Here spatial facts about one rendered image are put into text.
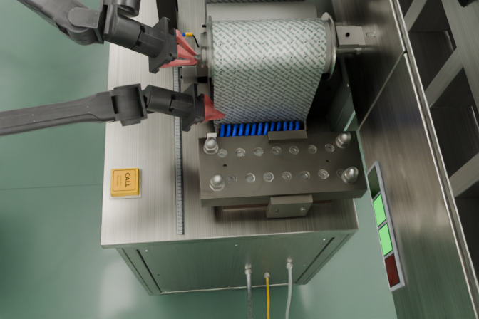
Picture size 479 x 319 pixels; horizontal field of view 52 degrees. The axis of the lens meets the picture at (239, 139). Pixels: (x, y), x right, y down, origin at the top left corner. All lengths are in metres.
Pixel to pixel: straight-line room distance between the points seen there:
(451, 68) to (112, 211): 0.88
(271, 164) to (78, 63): 1.66
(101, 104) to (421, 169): 0.63
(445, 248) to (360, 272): 1.45
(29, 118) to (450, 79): 0.75
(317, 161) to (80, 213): 1.34
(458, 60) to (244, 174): 0.60
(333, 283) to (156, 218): 1.11
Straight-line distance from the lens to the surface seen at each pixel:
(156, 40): 1.00
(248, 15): 1.17
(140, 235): 1.28
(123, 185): 1.31
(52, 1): 1.00
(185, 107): 1.13
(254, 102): 1.16
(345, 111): 1.30
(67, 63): 2.70
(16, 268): 2.32
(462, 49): 0.75
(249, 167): 1.19
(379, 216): 1.05
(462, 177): 0.77
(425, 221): 0.87
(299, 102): 1.19
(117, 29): 0.96
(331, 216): 1.32
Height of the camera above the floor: 2.13
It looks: 64 degrees down
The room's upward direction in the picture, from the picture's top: 7 degrees clockwise
